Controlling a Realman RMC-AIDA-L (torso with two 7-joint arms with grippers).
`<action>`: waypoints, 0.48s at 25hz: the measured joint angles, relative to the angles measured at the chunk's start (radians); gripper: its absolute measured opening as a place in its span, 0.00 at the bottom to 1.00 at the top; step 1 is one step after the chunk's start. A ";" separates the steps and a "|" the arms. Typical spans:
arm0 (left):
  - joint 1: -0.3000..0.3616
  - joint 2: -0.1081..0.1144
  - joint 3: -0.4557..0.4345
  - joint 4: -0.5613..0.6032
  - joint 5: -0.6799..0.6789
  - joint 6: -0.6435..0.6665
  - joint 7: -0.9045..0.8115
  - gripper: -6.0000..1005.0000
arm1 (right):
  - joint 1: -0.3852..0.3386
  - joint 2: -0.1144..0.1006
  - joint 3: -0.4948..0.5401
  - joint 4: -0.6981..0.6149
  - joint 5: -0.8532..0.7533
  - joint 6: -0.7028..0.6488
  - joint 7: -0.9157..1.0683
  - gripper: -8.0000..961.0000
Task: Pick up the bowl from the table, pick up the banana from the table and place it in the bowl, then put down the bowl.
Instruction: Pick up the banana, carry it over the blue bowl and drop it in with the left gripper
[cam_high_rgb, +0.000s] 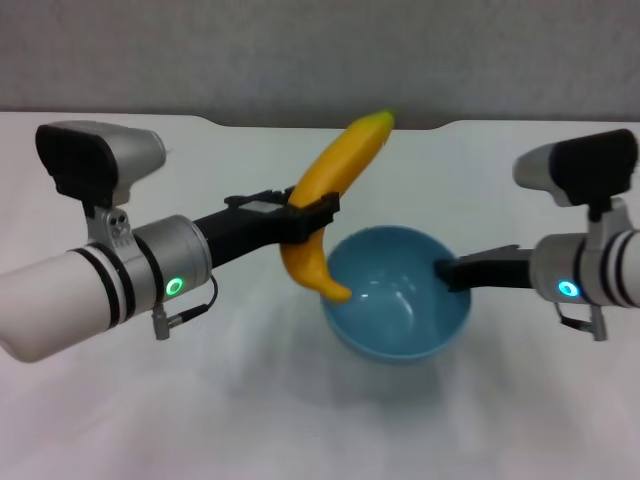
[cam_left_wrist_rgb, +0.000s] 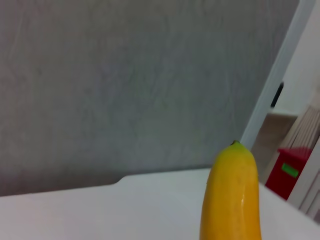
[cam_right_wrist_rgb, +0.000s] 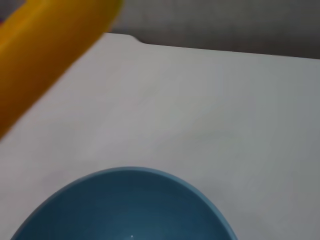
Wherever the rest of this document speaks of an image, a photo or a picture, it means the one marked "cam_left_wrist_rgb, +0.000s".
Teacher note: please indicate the beige slatted panel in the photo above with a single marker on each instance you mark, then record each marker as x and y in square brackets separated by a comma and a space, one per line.
[303, 130]

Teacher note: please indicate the yellow banana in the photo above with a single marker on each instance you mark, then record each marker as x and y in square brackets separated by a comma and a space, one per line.
[232, 195]

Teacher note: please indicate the white cabinet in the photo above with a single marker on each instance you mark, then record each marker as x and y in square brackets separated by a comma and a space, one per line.
[310, 185]

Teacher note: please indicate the white door frame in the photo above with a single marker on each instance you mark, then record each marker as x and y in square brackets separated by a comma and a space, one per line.
[277, 70]

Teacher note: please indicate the black door hinge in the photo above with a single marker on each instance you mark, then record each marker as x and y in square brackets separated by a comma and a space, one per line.
[277, 95]

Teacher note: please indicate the red box with green label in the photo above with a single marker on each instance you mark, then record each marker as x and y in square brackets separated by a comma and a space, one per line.
[285, 172]

